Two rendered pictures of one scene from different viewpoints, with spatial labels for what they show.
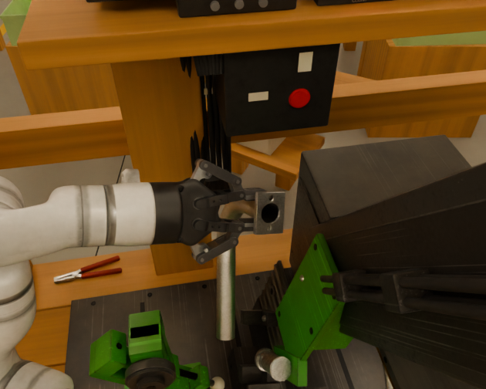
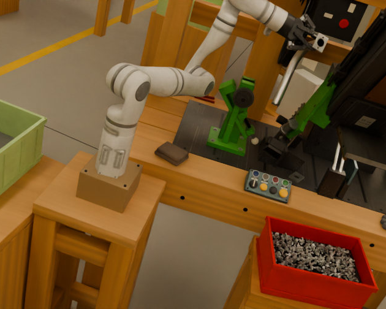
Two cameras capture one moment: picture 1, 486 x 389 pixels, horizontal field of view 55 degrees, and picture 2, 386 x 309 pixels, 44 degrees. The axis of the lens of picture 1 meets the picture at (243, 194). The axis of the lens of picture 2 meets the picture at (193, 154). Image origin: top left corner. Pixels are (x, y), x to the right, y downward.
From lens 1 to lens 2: 124 cm
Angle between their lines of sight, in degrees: 14
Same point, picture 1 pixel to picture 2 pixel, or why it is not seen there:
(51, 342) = (176, 108)
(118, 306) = (211, 110)
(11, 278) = (234, 17)
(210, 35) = not seen: outside the picture
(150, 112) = not seen: hidden behind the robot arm
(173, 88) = (292, 8)
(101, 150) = (241, 32)
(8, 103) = (122, 53)
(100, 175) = not seen: hidden behind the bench
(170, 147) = (276, 36)
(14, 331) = (222, 38)
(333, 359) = (310, 165)
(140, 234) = (279, 21)
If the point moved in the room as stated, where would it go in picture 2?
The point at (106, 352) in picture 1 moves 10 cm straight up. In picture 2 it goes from (230, 83) to (238, 57)
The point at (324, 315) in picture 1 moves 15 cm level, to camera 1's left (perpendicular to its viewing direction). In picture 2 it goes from (323, 95) to (282, 80)
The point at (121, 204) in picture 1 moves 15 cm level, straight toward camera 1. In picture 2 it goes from (278, 9) to (286, 24)
